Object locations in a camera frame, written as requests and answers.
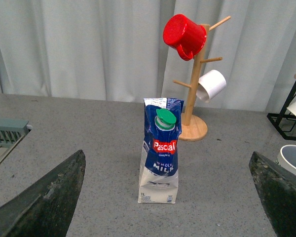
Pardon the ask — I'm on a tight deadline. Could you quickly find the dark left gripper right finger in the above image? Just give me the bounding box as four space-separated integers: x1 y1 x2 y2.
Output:
249 152 296 237

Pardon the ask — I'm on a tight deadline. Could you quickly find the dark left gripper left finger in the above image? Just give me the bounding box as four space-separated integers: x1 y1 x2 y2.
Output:
0 150 86 237

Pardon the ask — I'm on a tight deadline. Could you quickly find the white ribbed mug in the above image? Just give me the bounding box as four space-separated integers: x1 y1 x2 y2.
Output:
275 145 296 176

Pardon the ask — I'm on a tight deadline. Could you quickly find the blue white milk carton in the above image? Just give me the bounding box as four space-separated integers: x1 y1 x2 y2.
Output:
138 98 184 204

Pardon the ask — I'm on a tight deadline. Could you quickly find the green dish rack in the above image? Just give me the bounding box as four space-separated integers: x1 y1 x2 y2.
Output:
0 118 32 164

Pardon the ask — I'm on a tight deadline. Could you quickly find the wooden mug tree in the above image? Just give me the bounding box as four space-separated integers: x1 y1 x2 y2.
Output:
173 15 231 142

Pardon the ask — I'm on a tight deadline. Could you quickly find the white mug on tree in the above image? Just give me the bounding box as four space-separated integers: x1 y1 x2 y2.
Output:
196 70 226 103

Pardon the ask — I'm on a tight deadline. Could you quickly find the grey curtain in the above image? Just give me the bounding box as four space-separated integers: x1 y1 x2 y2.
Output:
0 0 296 112

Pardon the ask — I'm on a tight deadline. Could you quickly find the red plastic mug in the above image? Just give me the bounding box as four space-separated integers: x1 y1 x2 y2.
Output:
163 14 207 61

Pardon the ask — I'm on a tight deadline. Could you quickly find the black wire mug rack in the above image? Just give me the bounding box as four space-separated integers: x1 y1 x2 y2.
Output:
267 74 296 141

